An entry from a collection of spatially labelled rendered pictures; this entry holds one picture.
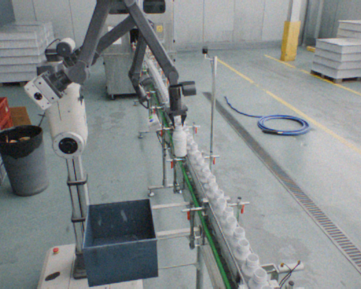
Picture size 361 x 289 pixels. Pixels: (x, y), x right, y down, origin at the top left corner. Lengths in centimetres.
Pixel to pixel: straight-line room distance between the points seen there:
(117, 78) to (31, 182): 332
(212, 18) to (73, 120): 1075
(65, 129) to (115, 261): 70
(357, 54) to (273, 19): 533
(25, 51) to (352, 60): 713
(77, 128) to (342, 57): 695
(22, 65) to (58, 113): 648
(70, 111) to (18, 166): 193
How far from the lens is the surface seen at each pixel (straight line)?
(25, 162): 353
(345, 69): 820
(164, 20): 631
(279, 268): 120
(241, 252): 113
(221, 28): 1234
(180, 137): 155
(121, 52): 633
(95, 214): 173
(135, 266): 154
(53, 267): 245
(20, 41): 809
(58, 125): 174
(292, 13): 1035
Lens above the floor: 190
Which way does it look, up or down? 25 degrees down
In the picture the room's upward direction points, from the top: 1 degrees counter-clockwise
